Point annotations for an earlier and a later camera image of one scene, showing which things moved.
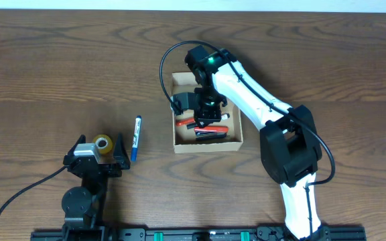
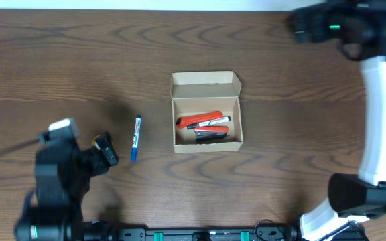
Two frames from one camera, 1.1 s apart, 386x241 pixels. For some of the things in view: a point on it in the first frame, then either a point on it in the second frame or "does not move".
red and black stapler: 210,132 does not move
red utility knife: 184,122 does not move
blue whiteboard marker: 136,138 does not move
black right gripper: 207,114 to 303,25
